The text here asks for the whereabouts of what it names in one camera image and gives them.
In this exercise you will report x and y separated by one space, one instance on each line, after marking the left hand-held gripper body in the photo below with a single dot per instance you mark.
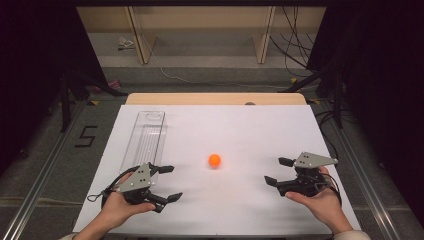
138 180

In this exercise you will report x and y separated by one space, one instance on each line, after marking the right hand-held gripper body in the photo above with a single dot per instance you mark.
310 160

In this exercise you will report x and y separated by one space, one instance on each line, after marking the clear plastic container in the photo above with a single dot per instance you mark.
146 140

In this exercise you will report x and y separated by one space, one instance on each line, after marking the orange ball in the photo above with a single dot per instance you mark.
214 160

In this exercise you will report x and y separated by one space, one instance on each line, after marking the person's left hand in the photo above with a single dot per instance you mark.
115 208

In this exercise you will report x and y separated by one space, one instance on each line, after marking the person's right hand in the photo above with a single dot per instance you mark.
326 206

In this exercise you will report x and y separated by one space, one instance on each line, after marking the yellow tape piece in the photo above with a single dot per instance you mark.
313 101
293 80
94 102

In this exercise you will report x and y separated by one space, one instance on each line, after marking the white board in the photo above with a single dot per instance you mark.
233 133

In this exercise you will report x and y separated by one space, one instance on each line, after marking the black tape digit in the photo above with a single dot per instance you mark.
86 136

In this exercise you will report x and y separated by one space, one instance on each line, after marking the black metal stand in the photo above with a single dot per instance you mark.
66 100
338 96

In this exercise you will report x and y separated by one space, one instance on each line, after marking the wooden table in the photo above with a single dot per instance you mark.
213 98

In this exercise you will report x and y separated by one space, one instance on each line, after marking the beige sleeve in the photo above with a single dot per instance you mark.
68 237
358 235

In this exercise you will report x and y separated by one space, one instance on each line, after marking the pink object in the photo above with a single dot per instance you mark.
113 85

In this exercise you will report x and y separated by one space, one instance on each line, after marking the black curtain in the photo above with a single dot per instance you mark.
383 83
30 66

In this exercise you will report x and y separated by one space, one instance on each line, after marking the small white object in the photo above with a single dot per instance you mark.
125 43

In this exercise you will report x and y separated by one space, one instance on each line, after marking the beige wooden shelf unit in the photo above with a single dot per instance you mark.
203 18

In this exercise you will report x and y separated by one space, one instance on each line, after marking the metal floor rail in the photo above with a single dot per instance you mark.
36 190
366 173

